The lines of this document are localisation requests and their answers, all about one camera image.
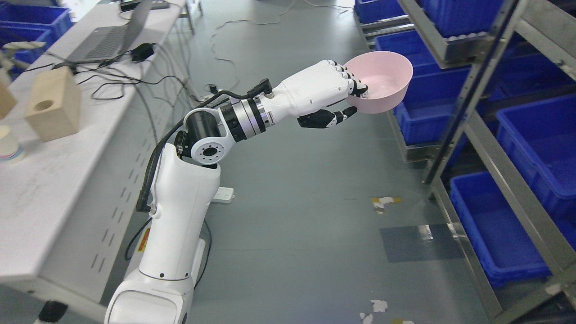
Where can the white work table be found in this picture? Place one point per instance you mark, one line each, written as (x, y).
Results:
(66, 205)

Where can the paper cup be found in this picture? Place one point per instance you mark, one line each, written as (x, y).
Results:
(11, 150)

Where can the pink ikea bowl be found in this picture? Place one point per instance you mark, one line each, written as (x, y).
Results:
(387, 76)

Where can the grey laptop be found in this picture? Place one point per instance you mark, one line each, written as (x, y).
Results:
(106, 43)

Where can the wooden block with hole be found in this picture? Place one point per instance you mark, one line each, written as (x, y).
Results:
(54, 106)

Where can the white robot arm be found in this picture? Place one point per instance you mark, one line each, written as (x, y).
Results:
(187, 177)

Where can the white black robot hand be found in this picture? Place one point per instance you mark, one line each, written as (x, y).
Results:
(306, 94)

